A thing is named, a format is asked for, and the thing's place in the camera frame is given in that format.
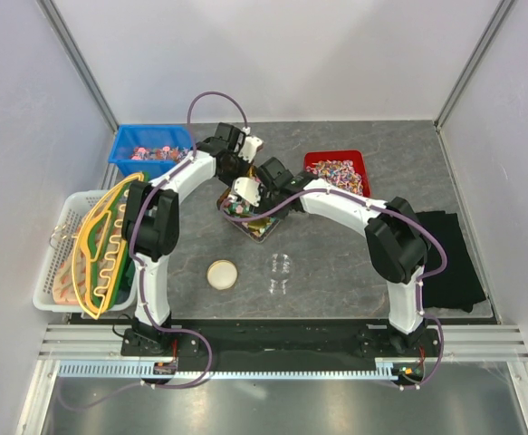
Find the blue plastic bin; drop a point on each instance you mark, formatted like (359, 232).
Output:
(153, 149)

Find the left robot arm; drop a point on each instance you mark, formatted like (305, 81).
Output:
(151, 221)

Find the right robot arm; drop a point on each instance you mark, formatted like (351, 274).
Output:
(398, 251)

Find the clear glass jar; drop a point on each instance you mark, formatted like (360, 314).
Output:
(278, 274)

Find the round wooden jar lid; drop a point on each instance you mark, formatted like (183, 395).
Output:
(222, 274)

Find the red tray of lollipops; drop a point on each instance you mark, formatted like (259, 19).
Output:
(344, 169)

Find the white plastic basket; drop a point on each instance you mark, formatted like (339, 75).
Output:
(74, 209)

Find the black cloth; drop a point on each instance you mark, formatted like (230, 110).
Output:
(458, 286)

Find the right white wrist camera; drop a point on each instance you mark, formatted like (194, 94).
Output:
(246, 189)

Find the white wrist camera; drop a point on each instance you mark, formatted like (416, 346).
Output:
(252, 145)
(246, 189)

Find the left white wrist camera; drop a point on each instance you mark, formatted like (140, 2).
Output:
(252, 145)

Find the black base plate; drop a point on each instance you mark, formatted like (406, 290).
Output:
(276, 347)

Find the yellow green wire hanger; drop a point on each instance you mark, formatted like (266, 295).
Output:
(99, 253)

